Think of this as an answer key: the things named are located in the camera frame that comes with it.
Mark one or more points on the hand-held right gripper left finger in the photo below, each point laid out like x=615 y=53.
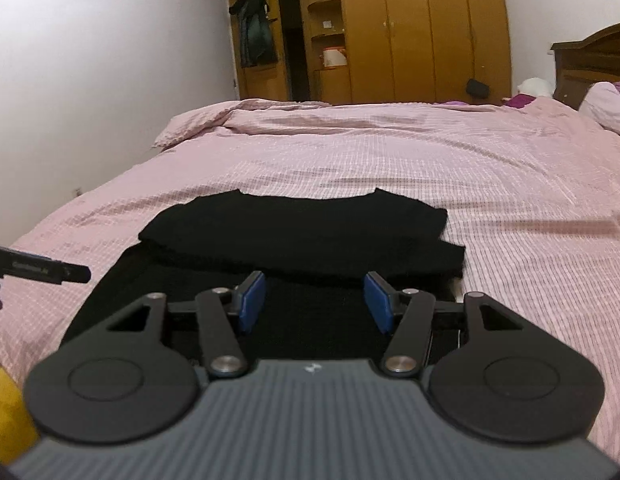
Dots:
x=252 y=302

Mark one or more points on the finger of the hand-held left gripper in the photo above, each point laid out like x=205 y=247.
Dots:
x=74 y=273

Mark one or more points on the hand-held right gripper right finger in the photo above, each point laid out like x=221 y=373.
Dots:
x=379 y=302

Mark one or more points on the black button cardigan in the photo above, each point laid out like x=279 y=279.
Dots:
x=300 y=240

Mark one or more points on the pink checked duvet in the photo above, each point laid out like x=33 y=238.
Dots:
x=390 y=160

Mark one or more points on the yellow cloth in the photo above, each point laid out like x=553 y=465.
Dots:
x=7 y=415

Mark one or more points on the small black bag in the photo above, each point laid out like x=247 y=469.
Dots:
x=478 y=89

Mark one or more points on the pink and white container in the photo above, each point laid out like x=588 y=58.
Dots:
x=335 y=57

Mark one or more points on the dark hanging jacket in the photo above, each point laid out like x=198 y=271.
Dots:
x=255 y=30

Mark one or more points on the wooden wardrobe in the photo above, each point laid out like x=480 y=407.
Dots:
x=420 y=30

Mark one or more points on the pale pink pillow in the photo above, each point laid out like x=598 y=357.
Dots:
x=607 y=110

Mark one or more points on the dark wooden headboard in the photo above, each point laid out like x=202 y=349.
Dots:
x=585 y=65

